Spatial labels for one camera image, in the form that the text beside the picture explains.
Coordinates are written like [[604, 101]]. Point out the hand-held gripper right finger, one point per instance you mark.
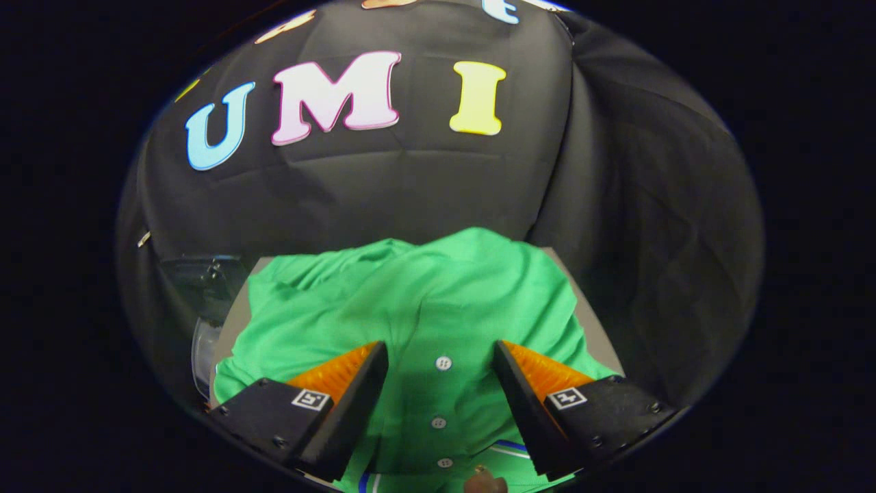
[[523, 411]]

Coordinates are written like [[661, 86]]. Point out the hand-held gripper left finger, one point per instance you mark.
[[356, 418]]

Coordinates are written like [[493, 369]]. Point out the green polo shirt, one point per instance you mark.
[[424, 301]]

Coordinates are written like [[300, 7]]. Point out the black backdrop cloth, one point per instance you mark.
[[424, 185]]

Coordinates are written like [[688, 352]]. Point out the silver cloth clip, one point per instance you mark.
[[144, 238]]

